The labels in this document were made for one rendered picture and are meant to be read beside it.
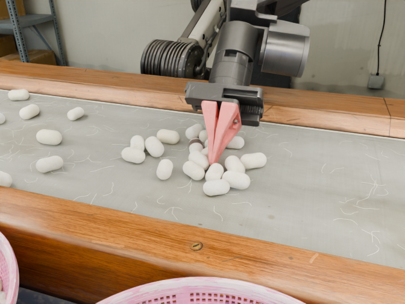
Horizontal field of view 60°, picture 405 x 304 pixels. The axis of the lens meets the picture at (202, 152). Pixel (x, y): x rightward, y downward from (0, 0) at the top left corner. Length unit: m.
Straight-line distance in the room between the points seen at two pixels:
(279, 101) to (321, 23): 1.89
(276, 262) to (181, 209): 0.13
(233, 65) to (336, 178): 0.20
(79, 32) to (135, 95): 2.38
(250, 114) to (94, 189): 0.23
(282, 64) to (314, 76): 2.07
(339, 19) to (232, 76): 2.05
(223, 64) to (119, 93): 0.27
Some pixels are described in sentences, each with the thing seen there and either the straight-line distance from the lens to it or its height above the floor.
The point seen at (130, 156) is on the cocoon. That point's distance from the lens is 0.48.
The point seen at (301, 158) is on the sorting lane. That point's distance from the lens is 0.51.
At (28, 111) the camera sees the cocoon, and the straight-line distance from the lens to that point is 0.67.
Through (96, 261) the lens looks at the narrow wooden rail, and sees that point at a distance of 0.35.
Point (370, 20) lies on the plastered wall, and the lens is 2.52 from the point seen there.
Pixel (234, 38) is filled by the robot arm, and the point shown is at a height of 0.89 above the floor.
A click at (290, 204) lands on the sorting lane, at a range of 0.42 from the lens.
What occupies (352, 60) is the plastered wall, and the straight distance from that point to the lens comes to 2.56.
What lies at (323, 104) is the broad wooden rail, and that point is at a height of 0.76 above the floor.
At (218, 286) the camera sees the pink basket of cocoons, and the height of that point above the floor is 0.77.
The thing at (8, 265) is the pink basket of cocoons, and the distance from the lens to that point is 0.35.
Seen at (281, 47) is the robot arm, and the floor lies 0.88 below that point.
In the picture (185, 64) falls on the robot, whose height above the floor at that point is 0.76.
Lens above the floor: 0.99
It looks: 30 degrees down
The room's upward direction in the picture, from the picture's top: straight up
